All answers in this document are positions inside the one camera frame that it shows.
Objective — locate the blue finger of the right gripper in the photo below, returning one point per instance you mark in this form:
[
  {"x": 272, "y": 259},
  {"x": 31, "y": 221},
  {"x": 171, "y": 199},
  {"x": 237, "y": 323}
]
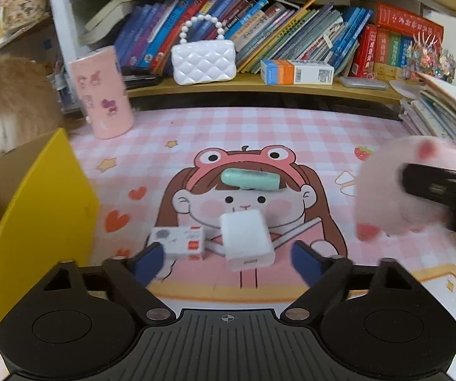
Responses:
[{"x": 432, "y": 184}]

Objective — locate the orange white medicine box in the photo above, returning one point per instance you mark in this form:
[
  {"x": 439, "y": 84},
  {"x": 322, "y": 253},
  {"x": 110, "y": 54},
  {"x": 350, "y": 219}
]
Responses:
[{"x": 296, "y": 72}]

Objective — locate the row of leaning books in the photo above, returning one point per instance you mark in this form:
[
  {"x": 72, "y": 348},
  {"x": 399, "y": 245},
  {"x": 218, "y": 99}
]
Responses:
[{"x": 259, "y": 30}]

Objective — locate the pink pig plush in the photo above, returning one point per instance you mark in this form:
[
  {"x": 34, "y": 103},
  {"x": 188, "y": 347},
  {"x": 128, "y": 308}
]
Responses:
[{"x": 384, "y": 203}]

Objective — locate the stack of books papers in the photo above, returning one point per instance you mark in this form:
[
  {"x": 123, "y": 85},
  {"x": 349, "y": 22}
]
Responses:
[{"x": 428, "y": 108}]

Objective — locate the orange white fluffy cat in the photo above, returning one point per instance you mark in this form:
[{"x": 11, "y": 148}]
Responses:
[{"x": 29, "y": 105}]

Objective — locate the white power adapter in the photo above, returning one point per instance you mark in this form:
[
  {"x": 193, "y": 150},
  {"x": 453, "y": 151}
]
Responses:
[{"x": 246, "y": 240}]

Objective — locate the yellow cardboard box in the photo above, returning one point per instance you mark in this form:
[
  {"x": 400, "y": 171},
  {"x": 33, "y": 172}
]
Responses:
[{"x": 48, "y": 213}]

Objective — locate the pink cartoon table mat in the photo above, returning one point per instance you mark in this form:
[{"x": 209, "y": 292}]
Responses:
[{"x": 165, "y": 172}]

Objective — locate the pink cylindrical pen holder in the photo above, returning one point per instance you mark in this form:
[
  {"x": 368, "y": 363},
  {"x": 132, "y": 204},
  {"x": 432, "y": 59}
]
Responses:
[{"x": 100, "y": 87}]

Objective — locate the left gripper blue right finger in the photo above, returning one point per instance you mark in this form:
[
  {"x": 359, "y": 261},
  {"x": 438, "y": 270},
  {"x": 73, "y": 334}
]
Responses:
[{"x": 327, "y": 278}]

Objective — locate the wooden bookshelf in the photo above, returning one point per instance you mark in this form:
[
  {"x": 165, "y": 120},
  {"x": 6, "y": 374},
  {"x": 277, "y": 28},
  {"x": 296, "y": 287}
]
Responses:
[{"x": 382, "y": 55}]

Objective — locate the white quilted pearl handbag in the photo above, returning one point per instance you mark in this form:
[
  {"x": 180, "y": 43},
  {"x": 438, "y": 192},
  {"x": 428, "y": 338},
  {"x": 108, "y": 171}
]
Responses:
[{"x": 203, "y": 61}]

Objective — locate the small white red box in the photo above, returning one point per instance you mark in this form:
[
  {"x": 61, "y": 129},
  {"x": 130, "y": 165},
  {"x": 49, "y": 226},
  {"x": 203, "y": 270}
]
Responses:
[{"x": 181, "y": 242}]

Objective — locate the red dictionary box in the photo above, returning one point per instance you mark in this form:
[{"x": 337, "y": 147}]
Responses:
[{"x": 405, "y": 22}]

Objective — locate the mint green case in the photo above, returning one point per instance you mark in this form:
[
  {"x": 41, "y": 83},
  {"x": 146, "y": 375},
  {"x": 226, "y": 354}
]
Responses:
[{"x": 250, "y": 179}]

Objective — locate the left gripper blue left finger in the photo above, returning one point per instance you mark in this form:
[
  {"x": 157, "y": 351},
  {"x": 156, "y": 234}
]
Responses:
[{"x": 127, "y": 282}]

